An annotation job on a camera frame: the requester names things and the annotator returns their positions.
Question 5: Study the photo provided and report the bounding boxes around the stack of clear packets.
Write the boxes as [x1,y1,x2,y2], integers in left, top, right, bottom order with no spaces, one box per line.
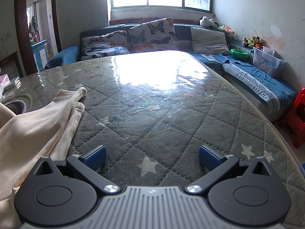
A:
[3,76,22,92]

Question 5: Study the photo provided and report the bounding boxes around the hanging clothes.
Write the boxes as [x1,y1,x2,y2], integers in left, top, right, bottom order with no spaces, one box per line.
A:
[28,15,40,41]

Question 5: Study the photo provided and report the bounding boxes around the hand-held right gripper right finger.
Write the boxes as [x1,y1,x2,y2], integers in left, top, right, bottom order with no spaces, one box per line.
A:
[185,144,272,195]

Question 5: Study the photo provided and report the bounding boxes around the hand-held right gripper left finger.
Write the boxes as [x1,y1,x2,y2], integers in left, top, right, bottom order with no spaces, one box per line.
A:
[33,145,121,195]

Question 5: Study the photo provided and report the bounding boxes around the grey pillow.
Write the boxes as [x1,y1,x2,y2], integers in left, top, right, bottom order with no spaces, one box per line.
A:
[190,27,231,56]

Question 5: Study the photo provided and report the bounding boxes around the orange and green plush toy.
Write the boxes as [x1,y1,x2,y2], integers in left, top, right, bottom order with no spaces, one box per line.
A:
[219,24,235,36]

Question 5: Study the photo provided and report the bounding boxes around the red plastic stool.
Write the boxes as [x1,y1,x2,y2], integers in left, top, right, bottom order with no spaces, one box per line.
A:
[279,86,305,148]

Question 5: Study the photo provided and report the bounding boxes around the panda plush toy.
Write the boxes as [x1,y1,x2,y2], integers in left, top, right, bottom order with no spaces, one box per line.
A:
[199,16,220,28]

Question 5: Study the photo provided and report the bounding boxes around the brown wooden door frame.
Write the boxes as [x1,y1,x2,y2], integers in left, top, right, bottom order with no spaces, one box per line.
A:
[14,0,60,77]

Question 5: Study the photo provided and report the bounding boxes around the blue sofa blanket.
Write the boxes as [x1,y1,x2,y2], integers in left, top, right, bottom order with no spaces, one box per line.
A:
[200,52,298,115]

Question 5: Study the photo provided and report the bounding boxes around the round built-in table hob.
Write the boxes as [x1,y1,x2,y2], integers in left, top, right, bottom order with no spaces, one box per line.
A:
[0,93,36,115]

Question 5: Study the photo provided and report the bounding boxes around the light blue cabinet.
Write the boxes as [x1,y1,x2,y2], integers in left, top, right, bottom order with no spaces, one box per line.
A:
[31,39,49,72]

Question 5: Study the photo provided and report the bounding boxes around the large butterfly print pillow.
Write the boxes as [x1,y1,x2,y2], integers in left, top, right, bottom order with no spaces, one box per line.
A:
[128,17,180,53]

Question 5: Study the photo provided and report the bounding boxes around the green plastic bowl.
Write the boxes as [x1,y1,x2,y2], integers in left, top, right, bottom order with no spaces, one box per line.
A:
[230,49,249,60]

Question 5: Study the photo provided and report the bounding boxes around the clear plastic storage box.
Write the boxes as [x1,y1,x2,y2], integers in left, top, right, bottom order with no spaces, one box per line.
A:
[252,46,287,78]

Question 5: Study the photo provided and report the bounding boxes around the blue corner sofa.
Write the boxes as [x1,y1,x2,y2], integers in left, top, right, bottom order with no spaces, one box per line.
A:
[45,23,298,122]

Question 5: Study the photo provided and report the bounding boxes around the cream sweatshirt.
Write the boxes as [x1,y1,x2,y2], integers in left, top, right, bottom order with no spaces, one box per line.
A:
[0,87,88,202]

